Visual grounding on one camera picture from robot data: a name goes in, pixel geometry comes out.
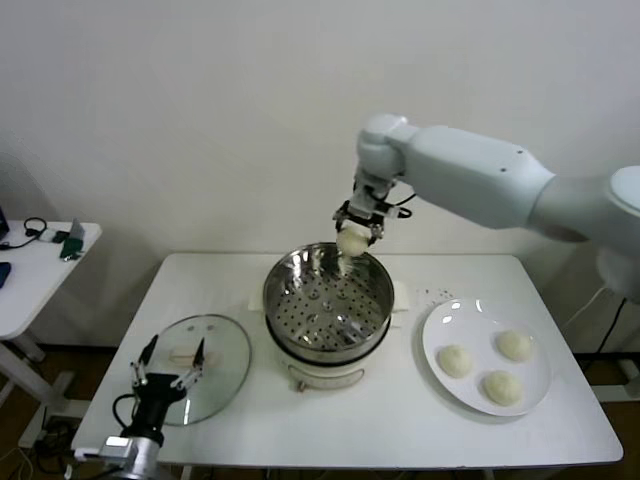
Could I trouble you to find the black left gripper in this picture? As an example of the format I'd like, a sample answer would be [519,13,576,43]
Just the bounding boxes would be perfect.
[122,334,207,444]

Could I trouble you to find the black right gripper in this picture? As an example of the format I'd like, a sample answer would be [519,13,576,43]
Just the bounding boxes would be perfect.
[333,199,389,247]

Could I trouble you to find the white steamed baozi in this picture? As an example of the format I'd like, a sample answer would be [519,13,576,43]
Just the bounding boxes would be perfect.
[495,329,534,362]
[437,344,474,379]
[482,369,524,405]
[335,225,372,259]

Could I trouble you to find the round glass pot lid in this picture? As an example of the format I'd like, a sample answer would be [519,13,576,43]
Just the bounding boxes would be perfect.
[133,313,253,428]

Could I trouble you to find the perforated steel steamer basket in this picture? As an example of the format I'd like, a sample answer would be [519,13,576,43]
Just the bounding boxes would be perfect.
[263,242,395,354]

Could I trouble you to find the round white plate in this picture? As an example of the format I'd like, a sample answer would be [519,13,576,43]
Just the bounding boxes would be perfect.
[421,298,552,417]

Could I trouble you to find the green object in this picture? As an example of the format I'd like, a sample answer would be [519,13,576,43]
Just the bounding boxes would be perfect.
[59,238,85,263]

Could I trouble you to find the white side table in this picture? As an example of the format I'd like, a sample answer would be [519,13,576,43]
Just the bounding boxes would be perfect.
[0,221,104,451]

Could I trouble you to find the white electric cooker pot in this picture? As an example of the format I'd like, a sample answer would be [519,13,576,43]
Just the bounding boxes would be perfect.
[248,280,412,392]

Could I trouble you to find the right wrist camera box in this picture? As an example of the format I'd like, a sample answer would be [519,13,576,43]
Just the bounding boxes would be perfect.
[353,172,399,214]

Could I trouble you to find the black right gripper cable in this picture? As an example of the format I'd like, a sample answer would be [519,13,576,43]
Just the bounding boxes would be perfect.
[382,192,419,221]

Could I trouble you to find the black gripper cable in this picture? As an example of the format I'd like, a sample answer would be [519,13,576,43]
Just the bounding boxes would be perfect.
[112,392,142,437]
[382,192,419,221]

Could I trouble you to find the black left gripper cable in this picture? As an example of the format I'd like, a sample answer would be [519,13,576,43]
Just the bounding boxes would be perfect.
[112,392,142,437]

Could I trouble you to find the black floor cables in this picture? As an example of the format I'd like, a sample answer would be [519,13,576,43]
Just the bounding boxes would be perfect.
[37,419,84,476]

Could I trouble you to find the black headphones with cable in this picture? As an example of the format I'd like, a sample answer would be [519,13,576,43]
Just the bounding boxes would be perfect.
[0,218,49,251]

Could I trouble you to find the white wall cable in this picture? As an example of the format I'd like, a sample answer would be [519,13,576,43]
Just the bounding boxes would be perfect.
[562,287,609,329]

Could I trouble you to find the black cable with adapter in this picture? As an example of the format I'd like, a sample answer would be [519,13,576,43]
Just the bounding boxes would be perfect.
[582,297,629,371]

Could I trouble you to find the white desk foot frame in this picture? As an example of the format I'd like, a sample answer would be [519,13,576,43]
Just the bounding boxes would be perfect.
[582,358,640,404]

